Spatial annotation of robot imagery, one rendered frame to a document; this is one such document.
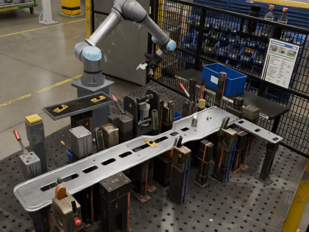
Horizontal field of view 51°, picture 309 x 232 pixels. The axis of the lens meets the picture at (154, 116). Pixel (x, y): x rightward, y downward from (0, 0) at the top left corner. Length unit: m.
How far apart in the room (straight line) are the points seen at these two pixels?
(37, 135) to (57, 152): 0.54
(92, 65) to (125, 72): 2.60
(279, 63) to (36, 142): 1.59
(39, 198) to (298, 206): 1.88
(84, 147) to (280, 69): 1.39
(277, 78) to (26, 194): 1.70
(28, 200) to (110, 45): 3.52
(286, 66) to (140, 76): 2.64
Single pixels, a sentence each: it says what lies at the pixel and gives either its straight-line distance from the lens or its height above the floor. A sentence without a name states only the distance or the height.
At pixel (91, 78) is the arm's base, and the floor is 1.16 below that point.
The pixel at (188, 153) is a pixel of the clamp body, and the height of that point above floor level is 1.03.
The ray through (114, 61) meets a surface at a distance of 4.74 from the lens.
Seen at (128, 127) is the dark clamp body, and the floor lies 1.03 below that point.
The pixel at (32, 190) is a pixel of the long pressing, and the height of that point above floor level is 1.00.
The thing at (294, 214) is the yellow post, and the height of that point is 0.23.
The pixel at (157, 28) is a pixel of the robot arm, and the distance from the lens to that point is 2.29.
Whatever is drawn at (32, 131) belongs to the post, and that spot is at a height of 1.11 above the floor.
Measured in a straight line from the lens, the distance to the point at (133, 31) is 4.41.
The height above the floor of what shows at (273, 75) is 1.21.
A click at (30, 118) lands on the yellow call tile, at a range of 1.69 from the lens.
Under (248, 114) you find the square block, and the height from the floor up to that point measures 1.03.
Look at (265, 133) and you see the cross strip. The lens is 2.02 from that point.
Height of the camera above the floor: 1.96
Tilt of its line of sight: 28 degrees down
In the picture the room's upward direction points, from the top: 4 degrees clockwise
